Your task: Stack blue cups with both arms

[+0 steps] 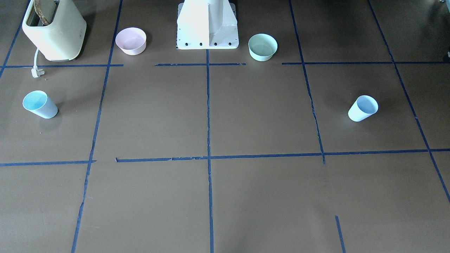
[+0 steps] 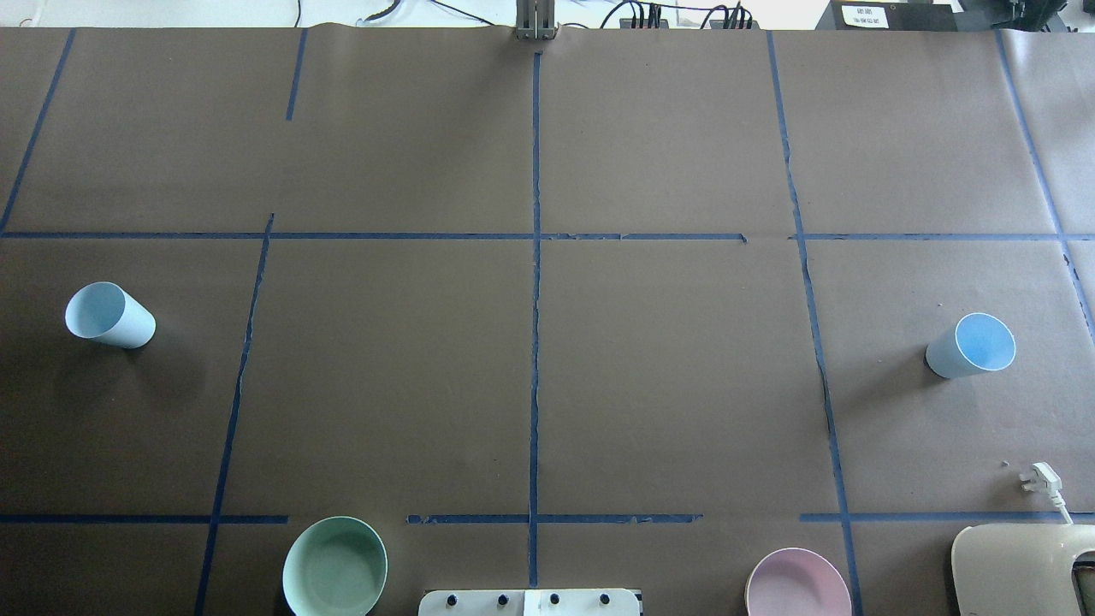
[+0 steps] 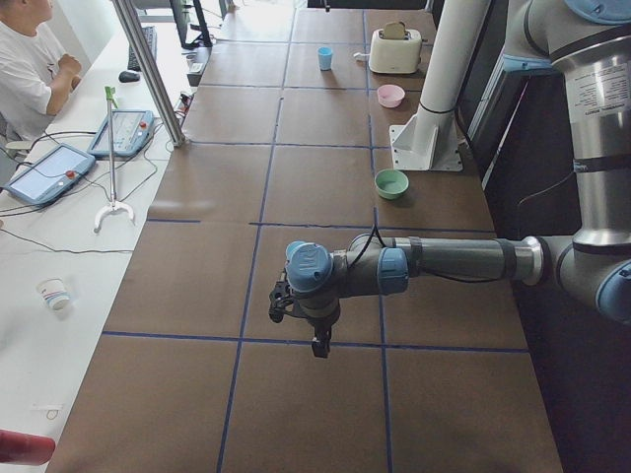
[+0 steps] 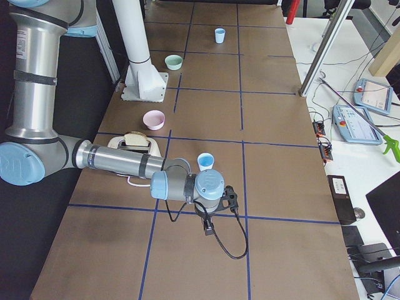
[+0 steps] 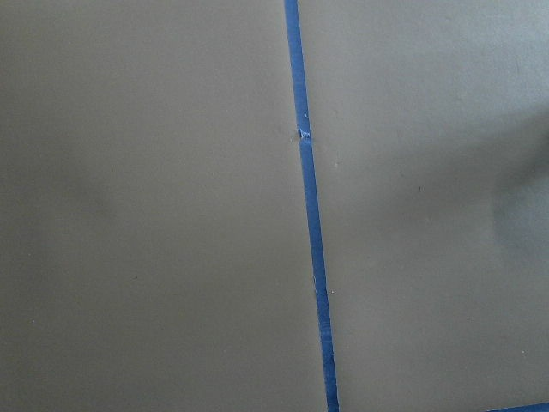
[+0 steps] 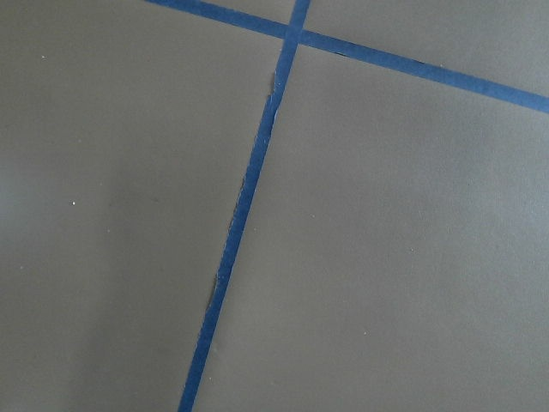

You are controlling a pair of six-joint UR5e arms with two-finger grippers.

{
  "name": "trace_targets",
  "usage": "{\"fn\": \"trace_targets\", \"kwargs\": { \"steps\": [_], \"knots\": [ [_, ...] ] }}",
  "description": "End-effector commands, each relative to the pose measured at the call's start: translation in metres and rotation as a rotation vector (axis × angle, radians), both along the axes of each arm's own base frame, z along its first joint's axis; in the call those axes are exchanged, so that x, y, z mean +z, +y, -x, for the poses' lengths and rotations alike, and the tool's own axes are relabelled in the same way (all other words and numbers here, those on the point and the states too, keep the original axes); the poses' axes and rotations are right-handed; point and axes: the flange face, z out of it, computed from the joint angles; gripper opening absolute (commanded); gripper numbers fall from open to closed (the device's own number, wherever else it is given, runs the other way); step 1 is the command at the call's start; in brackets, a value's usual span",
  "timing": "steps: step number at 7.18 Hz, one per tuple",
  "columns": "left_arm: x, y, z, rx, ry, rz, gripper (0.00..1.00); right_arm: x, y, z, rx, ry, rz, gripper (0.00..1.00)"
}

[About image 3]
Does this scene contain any person in white shirt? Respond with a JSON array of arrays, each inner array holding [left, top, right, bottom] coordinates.
[[1, 0, 82, 141]]

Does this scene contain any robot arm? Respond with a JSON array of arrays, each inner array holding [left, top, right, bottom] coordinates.
[[269, 1, 630, 358]]

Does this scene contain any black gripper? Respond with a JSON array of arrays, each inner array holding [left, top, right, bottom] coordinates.
[[311, 315, 335, 359]]

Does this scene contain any toast slice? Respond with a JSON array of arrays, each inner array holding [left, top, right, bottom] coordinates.
[[383, 22, 406, 40]]

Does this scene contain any orange black connector strip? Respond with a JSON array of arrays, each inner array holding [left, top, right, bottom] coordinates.
[[175, 92, 193, 116]]

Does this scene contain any white camera pillar mount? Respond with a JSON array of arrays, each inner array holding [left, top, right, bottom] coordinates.
[[389, 0, 491, 171]]

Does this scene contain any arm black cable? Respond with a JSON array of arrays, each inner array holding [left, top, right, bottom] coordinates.
[[344, 222, 509, 284]]

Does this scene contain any blue cup right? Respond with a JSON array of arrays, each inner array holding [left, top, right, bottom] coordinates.
[[317, 46, 333, 71]]

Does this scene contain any far blue teach pendant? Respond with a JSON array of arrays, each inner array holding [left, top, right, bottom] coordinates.
[[88, 109, 155, 160]]

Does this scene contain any black keyboard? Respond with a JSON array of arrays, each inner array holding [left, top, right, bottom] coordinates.
[[126, 26, 158, 71]]

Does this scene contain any near blue teach pendant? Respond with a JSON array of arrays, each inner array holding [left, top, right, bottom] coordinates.
[[5, 144, 96, 206]]

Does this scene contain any paper cup on side table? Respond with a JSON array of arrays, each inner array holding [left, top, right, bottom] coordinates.
[[36, 278, 70, 310]]

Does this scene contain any green bowl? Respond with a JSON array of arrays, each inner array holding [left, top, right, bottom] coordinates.
[[374, 169, 409, 200]]

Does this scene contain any aluminium frame post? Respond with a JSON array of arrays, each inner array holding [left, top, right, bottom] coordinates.
[[112, 0, 185, 148]]

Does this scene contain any black monitor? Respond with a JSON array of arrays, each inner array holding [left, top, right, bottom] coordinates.
[[170, 0, 213, 50]]

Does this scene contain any grabber reacher stick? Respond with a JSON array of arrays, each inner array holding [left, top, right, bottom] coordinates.
[[93, 86, 135, 234]]

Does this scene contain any cream toaster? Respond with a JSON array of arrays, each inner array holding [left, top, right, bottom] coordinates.
[[368, 29, 422, 75]]

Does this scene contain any red cylinder object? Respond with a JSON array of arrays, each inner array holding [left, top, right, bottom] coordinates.
[[1, 430, 56, 466]]

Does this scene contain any pink bowl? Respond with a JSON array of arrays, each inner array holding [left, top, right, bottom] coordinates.
[[377, 84, 405, 108]]

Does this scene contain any blue teach pendant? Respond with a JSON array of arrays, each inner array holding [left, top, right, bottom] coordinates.
[[88, 109, 155, 160], [5, 144, 96, 206]]

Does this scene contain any black computer mouse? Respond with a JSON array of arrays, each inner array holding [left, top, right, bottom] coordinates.
[[118, 70, 140, 84]]

